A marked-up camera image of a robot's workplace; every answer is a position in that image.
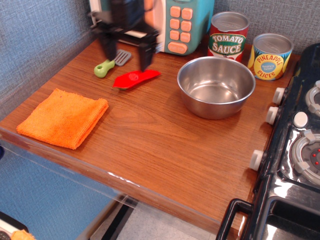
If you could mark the orange folded towel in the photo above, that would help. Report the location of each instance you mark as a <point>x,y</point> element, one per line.
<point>64,119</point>

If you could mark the pineapple slices can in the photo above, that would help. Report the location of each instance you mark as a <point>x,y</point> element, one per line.
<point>269,56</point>

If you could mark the white stove knob rear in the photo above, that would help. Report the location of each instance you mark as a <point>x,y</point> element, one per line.
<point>278,95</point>

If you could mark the teal and white toy microwave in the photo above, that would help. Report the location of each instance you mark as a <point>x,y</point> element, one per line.
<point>181,24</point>

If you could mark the white stove knob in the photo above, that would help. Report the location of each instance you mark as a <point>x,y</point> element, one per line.
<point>271,114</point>
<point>278,95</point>
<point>256,159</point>

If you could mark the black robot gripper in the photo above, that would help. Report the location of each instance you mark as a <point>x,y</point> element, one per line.
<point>125,20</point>

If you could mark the black toy stove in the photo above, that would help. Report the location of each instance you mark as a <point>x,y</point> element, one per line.
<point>286,206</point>

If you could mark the grey front stove burner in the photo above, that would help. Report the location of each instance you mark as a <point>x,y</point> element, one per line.
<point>305,156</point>

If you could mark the stainless steel pot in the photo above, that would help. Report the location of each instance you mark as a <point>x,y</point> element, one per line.
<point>214,87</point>

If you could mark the green handled grey toy spatula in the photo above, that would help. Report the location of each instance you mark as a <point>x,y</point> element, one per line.
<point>120,60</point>

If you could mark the grey stove burner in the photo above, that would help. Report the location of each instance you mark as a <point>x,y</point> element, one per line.
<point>305,156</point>
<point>312,106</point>

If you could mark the tomato sauce can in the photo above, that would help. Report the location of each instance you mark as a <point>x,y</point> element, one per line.
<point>227,35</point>

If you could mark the white stove knob front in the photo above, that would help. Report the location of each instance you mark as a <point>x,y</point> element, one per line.
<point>256,159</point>

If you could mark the white stove knob middle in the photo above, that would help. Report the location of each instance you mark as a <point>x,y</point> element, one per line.
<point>271,114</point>

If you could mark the orange object at bottom left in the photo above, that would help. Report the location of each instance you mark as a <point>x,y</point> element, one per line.
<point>22,235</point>

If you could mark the grey rear stove burner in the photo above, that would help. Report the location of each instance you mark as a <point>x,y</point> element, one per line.
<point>312,106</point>

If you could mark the white round stove button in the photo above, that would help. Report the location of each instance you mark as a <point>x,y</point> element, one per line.
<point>300,119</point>

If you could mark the black oven door handle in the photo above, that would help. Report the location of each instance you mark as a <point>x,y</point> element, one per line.
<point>236,205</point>

